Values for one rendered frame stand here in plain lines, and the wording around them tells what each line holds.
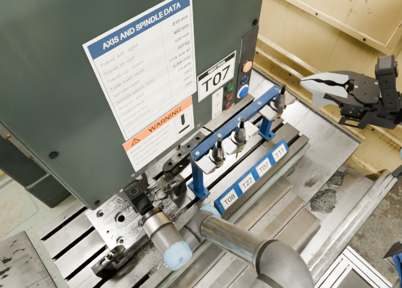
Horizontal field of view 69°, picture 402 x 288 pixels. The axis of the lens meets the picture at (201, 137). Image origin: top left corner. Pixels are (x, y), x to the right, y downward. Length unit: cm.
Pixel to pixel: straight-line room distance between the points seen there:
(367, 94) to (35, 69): 56
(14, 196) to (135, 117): 155
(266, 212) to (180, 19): 119
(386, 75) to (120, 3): 44
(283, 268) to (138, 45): 50
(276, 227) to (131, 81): 117
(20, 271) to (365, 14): 182
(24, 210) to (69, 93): 155
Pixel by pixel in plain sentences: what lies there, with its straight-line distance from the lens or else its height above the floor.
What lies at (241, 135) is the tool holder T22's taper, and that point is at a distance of 104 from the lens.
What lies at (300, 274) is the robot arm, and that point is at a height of 149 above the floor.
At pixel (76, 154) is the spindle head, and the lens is 47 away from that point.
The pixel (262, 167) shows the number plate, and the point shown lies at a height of 94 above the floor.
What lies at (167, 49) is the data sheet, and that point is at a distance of 44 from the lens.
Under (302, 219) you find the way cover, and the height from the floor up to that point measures 70.
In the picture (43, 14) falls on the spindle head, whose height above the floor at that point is 196.
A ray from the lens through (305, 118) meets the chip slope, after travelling 169.
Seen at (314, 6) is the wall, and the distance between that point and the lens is 141.
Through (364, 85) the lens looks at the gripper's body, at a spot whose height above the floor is 169.
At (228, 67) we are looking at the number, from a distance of 59.
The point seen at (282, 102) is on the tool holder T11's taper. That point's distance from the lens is 116.
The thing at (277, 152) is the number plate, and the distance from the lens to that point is 140.
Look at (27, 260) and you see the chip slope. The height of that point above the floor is 65.
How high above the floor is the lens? 213
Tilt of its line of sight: 58 degrees down
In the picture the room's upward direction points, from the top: 2 degrees counter-clockwise
